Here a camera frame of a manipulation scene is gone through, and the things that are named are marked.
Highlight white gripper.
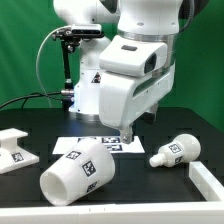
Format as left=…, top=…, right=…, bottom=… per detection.
left=99, top=66, right=175, bottom=144

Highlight white lamp bulb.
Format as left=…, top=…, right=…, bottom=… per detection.
left=149, top=134, right=201, bottom=167

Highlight white lamp base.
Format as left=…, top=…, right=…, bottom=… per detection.
left=0, top=128, right=39, bottom=174

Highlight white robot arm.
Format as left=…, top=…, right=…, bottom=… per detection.
left=53, top=0, right=209, bottom=144

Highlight white lamp shade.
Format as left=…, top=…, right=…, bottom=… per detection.
left=40, top=138, right=115, bottom=206

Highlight white marker sheet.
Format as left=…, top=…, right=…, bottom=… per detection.
left=53, top=136, right=144, bottom=154

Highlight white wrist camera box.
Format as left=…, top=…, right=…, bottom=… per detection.
left=99, top=35, right=168, bottom=77

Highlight black cables on table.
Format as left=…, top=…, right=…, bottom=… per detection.
left=0, top=91, right=64, bottom=111

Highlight black camera on stand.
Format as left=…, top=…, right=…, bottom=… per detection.
left=71, top=24, right=104, bottom=38

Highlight black camera stand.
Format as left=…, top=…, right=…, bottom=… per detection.
left=52, top=28, right=80, bottom=111

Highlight white table border frame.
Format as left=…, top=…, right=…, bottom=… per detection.
left=0, top=162, right=224, bottom=224

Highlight grey camera cable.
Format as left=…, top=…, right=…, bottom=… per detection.
left=35, top=25, right=73, bottom=108

